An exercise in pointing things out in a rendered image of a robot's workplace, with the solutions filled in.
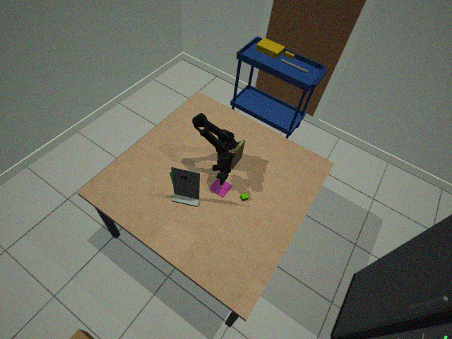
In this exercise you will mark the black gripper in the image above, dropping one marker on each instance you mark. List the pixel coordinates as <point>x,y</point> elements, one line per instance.
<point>224,173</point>

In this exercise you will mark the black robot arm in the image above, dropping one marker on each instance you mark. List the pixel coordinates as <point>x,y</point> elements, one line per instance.
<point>223,144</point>

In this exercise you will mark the purple flat square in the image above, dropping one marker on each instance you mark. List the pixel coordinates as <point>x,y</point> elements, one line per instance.
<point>221,191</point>

